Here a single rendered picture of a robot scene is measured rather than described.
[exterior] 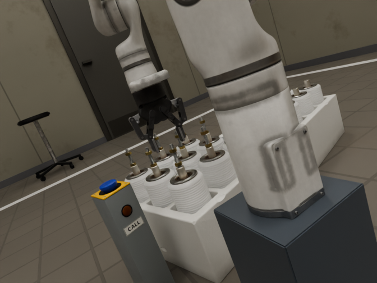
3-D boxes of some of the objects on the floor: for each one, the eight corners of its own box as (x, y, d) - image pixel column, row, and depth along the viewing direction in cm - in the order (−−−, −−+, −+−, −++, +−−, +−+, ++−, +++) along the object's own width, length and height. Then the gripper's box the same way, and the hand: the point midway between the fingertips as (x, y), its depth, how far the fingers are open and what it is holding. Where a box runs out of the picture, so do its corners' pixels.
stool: (84, 156, 327) (60, 107, 313) (83, 164, 281) (56, 107, 267) (40, 175, 313) (13, 124, 299) (31, 186, 267) (-1, 128, 253)
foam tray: (291, 198, 91) (276, 148, 87) (219, 285, 67) (193, 222, 63) (207, 188, 120) (193, 151, 116) (136, 247, 96) (115, 202, 92)
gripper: (169, 75, 71) (192, 133, 75) (114, 97, 67) (140, 156, 71) (178, 72, 64) (202, 135, 68) (116, 96, 60) (145, 161, 64)
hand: (168, 141), depth 69 cm, fingers open, 6 cm apart
